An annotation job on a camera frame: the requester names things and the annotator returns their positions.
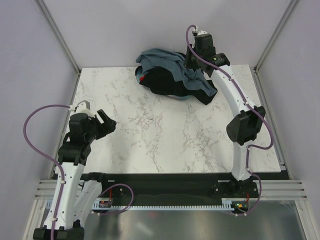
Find grey-blue t shirt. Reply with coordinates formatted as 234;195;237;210
135;48;218;97

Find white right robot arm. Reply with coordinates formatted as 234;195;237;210
184;31;267;197

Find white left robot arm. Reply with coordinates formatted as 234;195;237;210
32;109;117;240

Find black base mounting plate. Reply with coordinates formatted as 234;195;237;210
81;172;259;206

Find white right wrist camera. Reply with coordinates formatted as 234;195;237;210
192;26;208;38

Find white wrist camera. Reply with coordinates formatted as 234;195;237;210
74;100;96;118
192;26;208;38

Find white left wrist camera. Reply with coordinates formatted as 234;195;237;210
74;100;96;118

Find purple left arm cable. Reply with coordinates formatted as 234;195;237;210
23;104;76;240

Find right aluminium frame post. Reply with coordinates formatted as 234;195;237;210
253;0;301;73

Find aluminium frame post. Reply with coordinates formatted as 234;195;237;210
253;0;301;73
34;0;82;76

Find left aluminium frame post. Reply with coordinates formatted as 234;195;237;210
34;0;82;76

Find white slotted cable duct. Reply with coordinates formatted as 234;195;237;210
92;199;250;211

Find aluminium front frame rail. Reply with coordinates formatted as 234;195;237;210
34;179;307;201

